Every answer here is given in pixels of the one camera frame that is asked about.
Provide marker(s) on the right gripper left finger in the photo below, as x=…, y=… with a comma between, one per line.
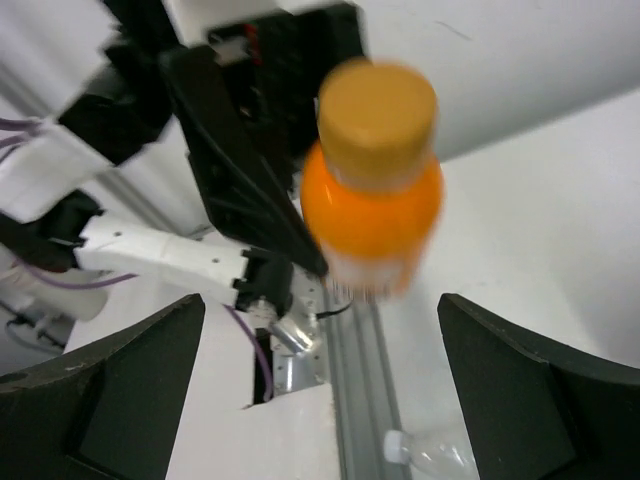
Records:
x=108, y=410

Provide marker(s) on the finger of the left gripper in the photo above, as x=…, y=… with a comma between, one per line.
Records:
x=242, y=195

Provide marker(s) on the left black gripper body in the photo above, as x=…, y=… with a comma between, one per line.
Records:
x=273, y=66

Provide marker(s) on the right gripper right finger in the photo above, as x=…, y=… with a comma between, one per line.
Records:
x=535, y=408

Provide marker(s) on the orange juice bottle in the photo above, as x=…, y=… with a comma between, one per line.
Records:
x=372, y=187

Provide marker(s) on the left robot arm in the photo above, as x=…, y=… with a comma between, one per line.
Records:
x=66, y=201

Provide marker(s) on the clear bottle dark green label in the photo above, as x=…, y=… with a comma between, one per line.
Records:
x=441, y=452

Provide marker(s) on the aluminium front rail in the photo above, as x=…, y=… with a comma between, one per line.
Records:
x=331, y=342

